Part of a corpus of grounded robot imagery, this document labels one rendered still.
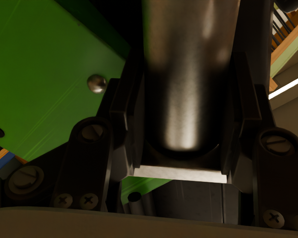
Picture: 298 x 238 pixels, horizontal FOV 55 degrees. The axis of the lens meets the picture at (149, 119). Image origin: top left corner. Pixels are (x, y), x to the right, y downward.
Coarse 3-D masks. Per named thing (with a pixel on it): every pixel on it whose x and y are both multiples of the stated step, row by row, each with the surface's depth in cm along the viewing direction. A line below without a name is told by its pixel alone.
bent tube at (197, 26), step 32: (160, 0) 8; (192, 0) 7; (224, 0) 8; (160, 32) 8; (192, 32) 8; (224, 32) 8; (160, 64) 9; (192, 64) 9; (224, 64) 9; (160, 96) 10; (192, 96) 9; (160, 128) 11; (192, 128) 10; (160, 160) 11; (192, 160) 11
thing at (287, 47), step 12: (276, 12) 265; (276, 24) 264; (288, 24) 318; (276, 36) 315; (288, 36) 268; (276, 48) 265; (288, 48) 281; (276, 60) 277; (276, 72) 277; (276, 84) 269
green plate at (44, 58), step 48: (0, 0) 12; (48, 0) 12; (0, 48) 14; (48, 48) 13; (96, 48) 13; (0, 96) 16; (48, 96) 15; (96, 96) 15; (0, 144) 19; (48, 144) 18; (144, 192) 20
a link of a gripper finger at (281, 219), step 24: (264, 144) 8; (288, 144) 8; (264, 168) 7; (288, 168) 7; (240, 192) 9; (264, 192) 7; (288, 192) 7; (240, 216) 9; (264, 216) 6; (288, 216) 6
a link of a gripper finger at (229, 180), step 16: (240, 64) 10; (240, 80) 9; (224, 96) 11; (240, 96) 9; (256, 96) 9; (224, 112) 10; (240, 112) 8; (256, 112) 8; (224, 128) 10; (240, 128) 8; (256, 128) 8; (224, 144) 10; (240, 144) 8; (224, 160) 10; (240, 160) 8; (240, 176) 9
